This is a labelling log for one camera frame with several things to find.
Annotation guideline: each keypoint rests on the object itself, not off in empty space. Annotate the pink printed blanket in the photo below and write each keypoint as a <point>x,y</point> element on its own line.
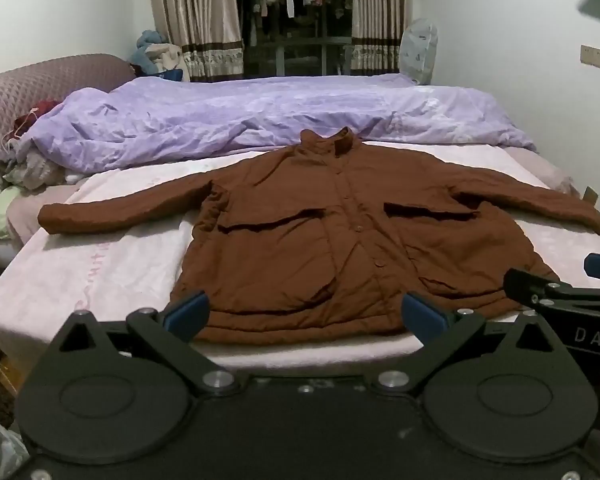
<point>90,270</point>

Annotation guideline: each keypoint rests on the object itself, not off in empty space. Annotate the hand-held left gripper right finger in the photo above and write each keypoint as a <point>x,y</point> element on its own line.
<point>422,316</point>

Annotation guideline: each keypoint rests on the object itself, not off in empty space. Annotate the purple duvet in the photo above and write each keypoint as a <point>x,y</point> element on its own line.
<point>220,120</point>

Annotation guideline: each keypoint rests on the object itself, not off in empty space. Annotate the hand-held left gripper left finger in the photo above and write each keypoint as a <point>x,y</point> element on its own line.
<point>187,311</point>

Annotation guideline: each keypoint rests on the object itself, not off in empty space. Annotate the beige striped curtain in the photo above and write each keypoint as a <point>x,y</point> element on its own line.
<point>195,15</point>
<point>377,10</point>

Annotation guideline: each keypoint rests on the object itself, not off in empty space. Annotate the light green pillow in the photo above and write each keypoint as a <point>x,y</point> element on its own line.
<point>0,212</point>

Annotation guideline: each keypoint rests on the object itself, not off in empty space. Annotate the brown padded jacket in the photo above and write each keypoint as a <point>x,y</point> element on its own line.
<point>325,240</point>

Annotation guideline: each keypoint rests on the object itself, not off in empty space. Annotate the fan in white cover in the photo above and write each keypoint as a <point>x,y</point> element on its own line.
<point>420,52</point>

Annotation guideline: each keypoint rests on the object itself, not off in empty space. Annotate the gold wall socket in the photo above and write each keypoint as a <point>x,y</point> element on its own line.
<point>590,195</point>

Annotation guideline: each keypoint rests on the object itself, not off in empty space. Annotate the pile of mixed clothes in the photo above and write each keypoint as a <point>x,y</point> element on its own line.
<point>35,165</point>

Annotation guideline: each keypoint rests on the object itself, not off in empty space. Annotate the quilted mauve headboard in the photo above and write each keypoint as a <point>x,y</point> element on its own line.
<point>25,90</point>

